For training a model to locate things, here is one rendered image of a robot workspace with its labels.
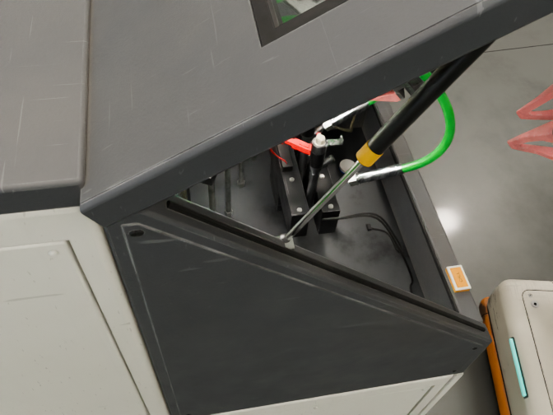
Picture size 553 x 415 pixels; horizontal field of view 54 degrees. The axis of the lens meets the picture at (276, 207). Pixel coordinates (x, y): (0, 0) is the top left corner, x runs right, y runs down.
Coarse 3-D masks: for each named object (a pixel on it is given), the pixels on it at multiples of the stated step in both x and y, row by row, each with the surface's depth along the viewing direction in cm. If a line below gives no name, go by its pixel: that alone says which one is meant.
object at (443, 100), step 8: (424, 80) 73; (440, 96) 75; (440, 104) 76; (448, 104) 76; (448, 112) 76; (448, 120) 77; (448, 128) 79; (448, 136) 80; (440, 144) 82; (448, 144) 81; (432, 152) 84; (440, 152) 83; (416, 160) 86; (424, 160) 85; (432, 160) 84; (408, 168) 87; (416, 168) 86
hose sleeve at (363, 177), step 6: (384, 168) 89; (390, 168) 88; (396, 168) 88; (360, 174) 91; (366, 174) 91; (372, 174) 90; (378, 174) 90; (384, 174) 89; (390, 174) 88; (396, 174) 88; (402, 174) 88; (360, 180) 91; (366, 180) 91; (372, 180) 91
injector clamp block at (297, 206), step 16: (272, 160) 123; (272, 176) 126; (288, 176) 113; (320, 176) 113; (272, 192) 129; (288, 192) 110; (304, 192) 122; (320, 192) 111; (288, 208) 110; (304, 208) 108; (336, 208) 108; (288, 224) 112; (320, 224) 111; (336, 224) 112
